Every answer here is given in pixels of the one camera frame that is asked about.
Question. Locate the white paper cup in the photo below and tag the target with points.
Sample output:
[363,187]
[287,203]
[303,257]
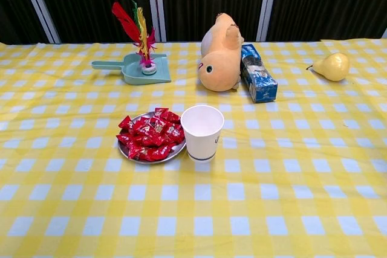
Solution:
[201,146]

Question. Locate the round steel plate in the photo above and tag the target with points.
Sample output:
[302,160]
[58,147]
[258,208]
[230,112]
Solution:
[177,149]

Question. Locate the yellow plush toy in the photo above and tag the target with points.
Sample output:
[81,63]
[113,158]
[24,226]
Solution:
[220,70]

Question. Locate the teal plastic dustpan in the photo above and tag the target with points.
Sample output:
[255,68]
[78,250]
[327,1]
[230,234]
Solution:
[133,73]

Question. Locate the yellow pear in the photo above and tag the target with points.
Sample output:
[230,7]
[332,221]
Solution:
[332,67]

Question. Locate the blue cookie box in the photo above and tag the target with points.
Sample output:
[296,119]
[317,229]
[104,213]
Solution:
[260,85]

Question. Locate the white metal frame post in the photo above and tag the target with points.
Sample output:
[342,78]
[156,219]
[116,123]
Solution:
[268,4]
[157,4]
[39,5]
[385,34]

